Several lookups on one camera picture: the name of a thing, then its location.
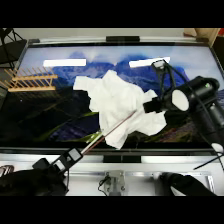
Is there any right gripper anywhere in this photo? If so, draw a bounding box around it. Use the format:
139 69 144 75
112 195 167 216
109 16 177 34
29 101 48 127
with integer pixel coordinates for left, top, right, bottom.
142 96 169 115

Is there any white garment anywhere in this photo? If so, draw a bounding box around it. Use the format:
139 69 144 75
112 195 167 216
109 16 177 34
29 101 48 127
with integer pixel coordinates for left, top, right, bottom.
72 69 168 150

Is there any thin dark rod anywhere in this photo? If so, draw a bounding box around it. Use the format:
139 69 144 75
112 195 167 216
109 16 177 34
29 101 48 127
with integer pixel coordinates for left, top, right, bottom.
81 110 138 155

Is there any wooden rack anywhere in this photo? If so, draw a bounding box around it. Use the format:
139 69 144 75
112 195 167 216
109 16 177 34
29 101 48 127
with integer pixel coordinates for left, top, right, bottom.
0 66 60 93

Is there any black cable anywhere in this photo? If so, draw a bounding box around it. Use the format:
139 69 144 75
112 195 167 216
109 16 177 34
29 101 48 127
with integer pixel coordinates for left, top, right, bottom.
150 58 179 100
97 175 112 196

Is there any silver frame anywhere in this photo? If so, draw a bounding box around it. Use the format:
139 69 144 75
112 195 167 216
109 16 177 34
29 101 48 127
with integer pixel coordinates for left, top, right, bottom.
0 152 224 197

